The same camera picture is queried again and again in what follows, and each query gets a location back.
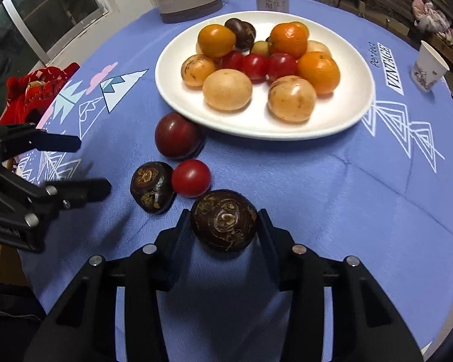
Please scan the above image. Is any white-framed glass window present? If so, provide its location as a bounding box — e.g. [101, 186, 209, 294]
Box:
[2, 0, 119, 65]

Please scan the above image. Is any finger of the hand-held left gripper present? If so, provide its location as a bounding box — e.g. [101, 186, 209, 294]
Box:
[0, 122, 82, 164]
[0, 165, 113, 254]

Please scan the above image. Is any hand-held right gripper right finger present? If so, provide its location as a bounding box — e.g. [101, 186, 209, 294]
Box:
[257, 208, 425, 362]

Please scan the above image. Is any dark red plum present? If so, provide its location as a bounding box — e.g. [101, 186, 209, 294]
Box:
[154, 112, 204, 160]

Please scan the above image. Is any large orange mandarin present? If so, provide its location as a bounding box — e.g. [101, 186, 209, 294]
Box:
[297, 51, 341, 95]

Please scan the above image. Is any orange-yellow tomato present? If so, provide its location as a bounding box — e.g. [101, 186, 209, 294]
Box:
[197, 24, 237, 59]

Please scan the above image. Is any large dark brown water chestnut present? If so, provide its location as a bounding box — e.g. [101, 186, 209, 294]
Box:
[190, 189, 258, 252]

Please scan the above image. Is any white oval plate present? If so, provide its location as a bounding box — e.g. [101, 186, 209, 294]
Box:
[155, 11, 376, 141]

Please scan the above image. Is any small red cherry tomato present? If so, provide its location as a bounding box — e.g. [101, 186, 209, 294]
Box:
[221, 50, 246, 71]

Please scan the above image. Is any pale tan round fruit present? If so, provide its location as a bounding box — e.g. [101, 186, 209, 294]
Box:
[306, 40, 332, 59]

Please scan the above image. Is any person's dark jacket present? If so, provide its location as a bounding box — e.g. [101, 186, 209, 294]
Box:
[0, 279, 48, 362]

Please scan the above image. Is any large pale tan fruit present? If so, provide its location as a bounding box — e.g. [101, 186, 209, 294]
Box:
[203, 68, 253, 111]

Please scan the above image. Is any red patterned bag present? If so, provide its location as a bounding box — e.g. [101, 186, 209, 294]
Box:
[0, 62, 80, 125]

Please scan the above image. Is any small tan round fruit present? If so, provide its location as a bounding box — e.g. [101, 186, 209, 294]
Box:
[250, 40, 270, 57]

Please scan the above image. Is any small orange mandarin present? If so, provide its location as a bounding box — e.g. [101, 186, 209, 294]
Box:
[289, 21, 309, 40]

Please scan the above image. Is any patterned paper cup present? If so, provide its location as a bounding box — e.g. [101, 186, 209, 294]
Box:
[411, 40, 450, 93]

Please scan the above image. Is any tan purple-streaked pepino melon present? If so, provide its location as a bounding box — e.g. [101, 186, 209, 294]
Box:
[268, 76, 318, 122]

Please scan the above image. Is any orange-tan spotted round fruit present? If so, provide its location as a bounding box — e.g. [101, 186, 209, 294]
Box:
[180, 54, 217, 87]

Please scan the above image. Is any blue printed tablecloth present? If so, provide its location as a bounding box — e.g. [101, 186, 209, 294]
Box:
[17, 0, 453, 362]

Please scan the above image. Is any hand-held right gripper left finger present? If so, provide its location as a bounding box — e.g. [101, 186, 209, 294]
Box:
[23, 208, 192, 362]

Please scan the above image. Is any pink crumpled cloth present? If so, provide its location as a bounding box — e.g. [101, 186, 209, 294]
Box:
[411, 0, 453, 44]

